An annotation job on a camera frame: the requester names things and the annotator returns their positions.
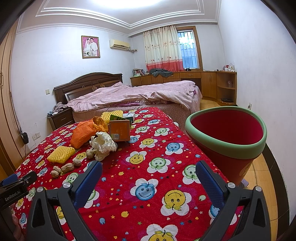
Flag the orange foam net bag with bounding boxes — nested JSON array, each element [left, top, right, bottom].
[[70, 120, 97, 149]]

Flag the clothes on nightstand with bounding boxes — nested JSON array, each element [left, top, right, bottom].
[[47, 102, 68, 117]]

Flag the dark wooden headboard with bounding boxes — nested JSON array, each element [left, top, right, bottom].
[[53, 72, 123, 104]]

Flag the orange cardboard box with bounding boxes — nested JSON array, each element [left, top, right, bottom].
[[109, 120, 130, 142]]

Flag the pink bed cover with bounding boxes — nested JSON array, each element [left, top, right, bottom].
[[66, 80, 202, 113]]

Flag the brown mattress bed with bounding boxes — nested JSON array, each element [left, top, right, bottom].
[[72, 86, 201, 135]]

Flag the orange wrapper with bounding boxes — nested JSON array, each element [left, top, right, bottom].
[[93, 116, 108, 133]]

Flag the red smiley flower quilt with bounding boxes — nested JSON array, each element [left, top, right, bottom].
[[13, 108, 228, 240]]

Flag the window with bars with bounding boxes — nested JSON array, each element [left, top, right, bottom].
[[178, 30, 199, 69]]

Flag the green mosquito coil box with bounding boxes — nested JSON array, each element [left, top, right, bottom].
[[109, 115, 134, 124]]

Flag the peanut shell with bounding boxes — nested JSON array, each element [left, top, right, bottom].
[[73, 158, 82, 167], [86, 149, 95, 159], [61, 163, 74, 173], [50, 170, 60, 178]]

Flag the white blue medicine box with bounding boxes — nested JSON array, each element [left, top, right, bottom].
[[122, 112, 135, 119]]

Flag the framed wedding photo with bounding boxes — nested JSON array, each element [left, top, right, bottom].
[[81, 36, 100, 59]]

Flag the white paper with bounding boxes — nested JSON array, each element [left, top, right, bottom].
[[89, 132, 117, 162]]

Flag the dark wooden nightstand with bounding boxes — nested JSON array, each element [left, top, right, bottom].
[[47, 108, 75, 130]]

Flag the black wall charger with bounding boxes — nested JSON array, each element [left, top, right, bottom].
[[21, 132, 29, 145]]

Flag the dark clothes on cabinet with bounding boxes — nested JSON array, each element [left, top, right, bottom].
[[149, 68, 173, 78]]

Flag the floral cream red curtain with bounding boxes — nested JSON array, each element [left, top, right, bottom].
[[143, 25, 184, 72]]

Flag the yellow foam net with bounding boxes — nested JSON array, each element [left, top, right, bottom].
[[101, 110, 123, 123], [47, 146, 75, 164]]

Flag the wooden cabinet desk unit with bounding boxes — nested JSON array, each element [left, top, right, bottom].
[[130, 71, 237, 106]]

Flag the wall air conditioner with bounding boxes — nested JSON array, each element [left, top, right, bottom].
[[109, 39, 130, 51]]

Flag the red bin with green rim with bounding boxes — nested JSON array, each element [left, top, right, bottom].
[[185, 106, 267, 185]]

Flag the wooden wardrobe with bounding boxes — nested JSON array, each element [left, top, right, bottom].
[[0, 21, 26, 179]]

